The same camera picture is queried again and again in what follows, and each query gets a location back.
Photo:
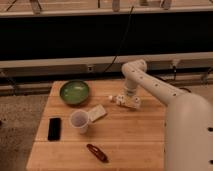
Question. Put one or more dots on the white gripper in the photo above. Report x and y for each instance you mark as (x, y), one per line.
(132, 102)

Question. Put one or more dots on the white rectangular sponge block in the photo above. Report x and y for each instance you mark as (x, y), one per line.
(96, 112)

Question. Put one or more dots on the white plastic cup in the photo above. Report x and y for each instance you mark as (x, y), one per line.
(80, 120)

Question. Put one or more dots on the small white bottle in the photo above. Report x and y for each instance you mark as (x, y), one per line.
(119, 99)

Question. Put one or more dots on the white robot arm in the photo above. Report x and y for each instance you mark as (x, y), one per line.
(188, 143)

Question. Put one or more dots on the green bowl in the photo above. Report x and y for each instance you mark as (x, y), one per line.
(74, 92)

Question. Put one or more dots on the black smartphone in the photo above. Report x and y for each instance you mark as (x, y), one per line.
(54, 129)

